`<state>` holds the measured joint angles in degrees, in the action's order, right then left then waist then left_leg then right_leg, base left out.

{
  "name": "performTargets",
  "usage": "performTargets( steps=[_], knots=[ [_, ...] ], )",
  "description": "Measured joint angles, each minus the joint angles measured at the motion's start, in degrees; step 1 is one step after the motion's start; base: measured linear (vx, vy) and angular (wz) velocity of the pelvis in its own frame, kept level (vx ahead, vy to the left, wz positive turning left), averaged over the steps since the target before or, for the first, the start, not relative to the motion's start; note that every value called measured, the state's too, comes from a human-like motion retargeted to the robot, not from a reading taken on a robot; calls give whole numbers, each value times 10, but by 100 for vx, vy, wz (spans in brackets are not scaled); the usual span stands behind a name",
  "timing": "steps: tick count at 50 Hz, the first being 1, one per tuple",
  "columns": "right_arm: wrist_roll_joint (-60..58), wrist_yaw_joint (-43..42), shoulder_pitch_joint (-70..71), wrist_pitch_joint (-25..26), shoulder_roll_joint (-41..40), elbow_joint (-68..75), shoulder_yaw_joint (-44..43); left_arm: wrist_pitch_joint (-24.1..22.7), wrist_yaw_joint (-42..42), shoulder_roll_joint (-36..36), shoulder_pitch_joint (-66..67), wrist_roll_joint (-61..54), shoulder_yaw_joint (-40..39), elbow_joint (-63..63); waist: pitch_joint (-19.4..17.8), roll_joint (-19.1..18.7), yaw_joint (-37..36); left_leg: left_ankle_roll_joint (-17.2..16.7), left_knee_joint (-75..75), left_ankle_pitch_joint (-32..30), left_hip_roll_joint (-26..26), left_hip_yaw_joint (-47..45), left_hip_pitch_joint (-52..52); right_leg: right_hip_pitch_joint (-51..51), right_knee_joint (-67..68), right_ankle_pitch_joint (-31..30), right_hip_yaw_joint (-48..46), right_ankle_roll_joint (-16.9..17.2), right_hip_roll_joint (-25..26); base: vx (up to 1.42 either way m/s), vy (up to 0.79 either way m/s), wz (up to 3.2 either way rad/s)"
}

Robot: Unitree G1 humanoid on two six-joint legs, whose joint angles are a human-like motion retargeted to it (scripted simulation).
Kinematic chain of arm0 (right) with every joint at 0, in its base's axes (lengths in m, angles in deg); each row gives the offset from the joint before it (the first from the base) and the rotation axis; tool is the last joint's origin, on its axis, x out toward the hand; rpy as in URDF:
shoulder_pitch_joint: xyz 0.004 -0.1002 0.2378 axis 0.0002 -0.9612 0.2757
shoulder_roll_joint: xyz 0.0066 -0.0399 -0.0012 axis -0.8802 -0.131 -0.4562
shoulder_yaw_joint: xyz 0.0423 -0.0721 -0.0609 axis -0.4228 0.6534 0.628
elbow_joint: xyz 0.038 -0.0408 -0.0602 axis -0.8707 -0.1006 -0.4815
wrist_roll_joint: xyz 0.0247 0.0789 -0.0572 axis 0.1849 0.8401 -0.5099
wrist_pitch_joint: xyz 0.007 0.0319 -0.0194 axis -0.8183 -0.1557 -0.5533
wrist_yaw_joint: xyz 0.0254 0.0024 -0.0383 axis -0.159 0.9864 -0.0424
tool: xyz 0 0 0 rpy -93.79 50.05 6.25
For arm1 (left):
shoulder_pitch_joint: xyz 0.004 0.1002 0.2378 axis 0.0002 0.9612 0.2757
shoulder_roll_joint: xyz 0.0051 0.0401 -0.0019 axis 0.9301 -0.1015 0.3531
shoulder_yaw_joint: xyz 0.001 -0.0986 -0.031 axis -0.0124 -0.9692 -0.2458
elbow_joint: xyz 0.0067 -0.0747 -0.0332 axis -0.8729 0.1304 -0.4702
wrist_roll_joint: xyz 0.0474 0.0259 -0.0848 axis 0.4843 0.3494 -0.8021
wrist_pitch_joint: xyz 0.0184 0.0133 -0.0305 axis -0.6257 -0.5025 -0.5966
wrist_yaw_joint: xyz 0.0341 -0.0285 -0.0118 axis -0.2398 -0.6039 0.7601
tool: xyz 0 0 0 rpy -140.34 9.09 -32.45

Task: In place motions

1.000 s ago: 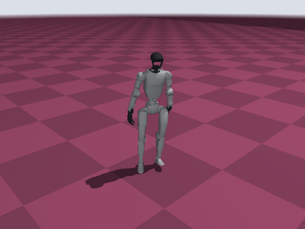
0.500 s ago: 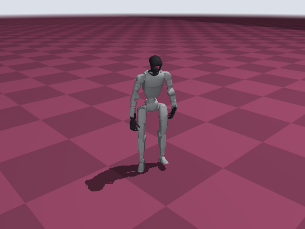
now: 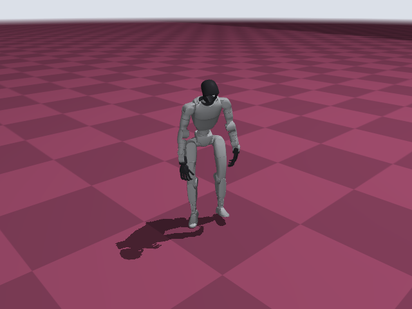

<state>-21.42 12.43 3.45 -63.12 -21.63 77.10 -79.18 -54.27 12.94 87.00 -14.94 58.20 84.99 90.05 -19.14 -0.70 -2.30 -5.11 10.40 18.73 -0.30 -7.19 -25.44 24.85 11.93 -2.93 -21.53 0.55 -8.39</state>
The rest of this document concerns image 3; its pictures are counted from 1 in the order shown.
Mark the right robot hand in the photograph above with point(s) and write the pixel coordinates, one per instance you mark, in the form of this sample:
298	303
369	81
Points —
184	170

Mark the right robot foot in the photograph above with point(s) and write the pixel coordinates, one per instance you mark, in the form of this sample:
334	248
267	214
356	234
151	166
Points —
193	219

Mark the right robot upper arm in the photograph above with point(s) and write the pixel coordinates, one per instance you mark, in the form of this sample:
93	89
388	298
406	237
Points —
187	111

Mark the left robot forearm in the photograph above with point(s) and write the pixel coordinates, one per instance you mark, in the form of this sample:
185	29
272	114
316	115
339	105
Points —
234	139

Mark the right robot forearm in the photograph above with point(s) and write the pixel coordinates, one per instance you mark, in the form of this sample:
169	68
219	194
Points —
181	147

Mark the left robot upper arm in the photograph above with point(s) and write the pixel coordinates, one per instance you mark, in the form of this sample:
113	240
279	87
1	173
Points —
226	105

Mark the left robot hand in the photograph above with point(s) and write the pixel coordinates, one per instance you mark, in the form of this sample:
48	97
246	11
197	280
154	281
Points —
235	157

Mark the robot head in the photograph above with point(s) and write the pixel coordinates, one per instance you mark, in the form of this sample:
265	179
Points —
209	88

